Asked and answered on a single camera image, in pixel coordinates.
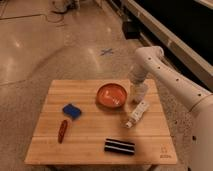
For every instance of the wooden table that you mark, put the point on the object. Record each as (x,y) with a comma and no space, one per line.
(84,139)

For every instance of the black box on floor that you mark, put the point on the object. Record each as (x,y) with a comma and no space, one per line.
(130,30)

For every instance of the orange ceramic bowl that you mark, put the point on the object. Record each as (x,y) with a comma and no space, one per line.
(111,95)

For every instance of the white bottle lying down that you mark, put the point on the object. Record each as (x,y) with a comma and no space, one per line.
(137,113)

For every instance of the black white striped cloth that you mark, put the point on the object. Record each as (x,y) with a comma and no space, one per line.
(118,146)

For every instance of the blue sponge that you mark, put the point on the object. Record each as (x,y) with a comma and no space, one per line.
(72,111)

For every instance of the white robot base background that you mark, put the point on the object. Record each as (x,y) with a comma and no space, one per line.
(62,6)

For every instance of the blue tape cross mark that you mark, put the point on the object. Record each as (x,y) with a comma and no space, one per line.
(106,51)

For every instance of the red-brown elongated object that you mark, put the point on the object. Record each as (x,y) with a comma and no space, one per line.
(62,130)

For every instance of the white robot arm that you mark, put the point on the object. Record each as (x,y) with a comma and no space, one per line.
(195,98)

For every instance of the long metal rail bench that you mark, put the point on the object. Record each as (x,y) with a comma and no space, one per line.
(183,27)

